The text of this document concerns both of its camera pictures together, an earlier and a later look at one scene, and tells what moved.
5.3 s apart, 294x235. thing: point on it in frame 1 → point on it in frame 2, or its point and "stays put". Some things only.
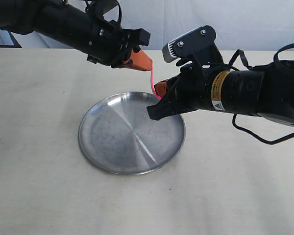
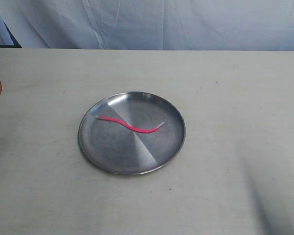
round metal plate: [117, 134] stays put
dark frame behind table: [16, 44] stays put
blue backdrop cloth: [237, 25] stays put
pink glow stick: [152, 85] → [129, 128]
